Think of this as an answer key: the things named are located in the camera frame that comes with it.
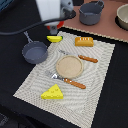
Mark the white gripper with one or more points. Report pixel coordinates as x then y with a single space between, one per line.
53 10

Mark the yellow toy banana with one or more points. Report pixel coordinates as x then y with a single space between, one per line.
55 38

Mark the orange toy bread loaf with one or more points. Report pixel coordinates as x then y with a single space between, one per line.
84 41

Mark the yellow toy cheese wedge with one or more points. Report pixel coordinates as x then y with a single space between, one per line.
52 93

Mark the red toy tomato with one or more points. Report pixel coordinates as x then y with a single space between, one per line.
61 23

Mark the grey toy cooking pot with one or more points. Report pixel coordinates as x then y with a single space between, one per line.
90 13

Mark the small grey frying pan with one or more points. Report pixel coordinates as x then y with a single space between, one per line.
34 52

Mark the round wooden plate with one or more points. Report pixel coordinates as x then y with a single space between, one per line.
69 66

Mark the pink toy stove top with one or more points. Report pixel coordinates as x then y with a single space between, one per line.
106 27

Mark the cream bowl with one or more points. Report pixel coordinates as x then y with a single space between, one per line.
122 14

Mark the white woven placemat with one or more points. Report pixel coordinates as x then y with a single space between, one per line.
78 105

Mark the wooden handled toy knife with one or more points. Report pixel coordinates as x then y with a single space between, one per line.
80 56

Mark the wooden handled toy fork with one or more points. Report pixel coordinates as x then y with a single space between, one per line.
55 76

